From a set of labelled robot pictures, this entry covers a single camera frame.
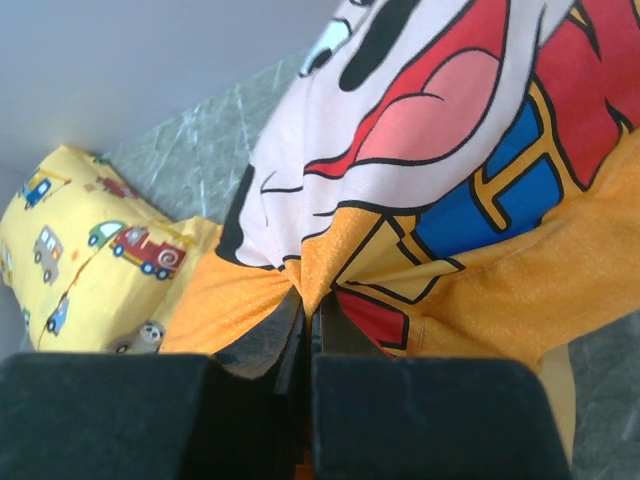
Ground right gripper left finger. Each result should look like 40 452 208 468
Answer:
1 291 304 479

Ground orange Mickey Mouse pillowcase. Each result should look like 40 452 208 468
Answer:
162 1 639 452

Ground yellow vehicle print pillow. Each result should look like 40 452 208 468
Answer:
1 146 221 354

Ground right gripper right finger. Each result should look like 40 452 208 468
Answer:
311 294 571 479

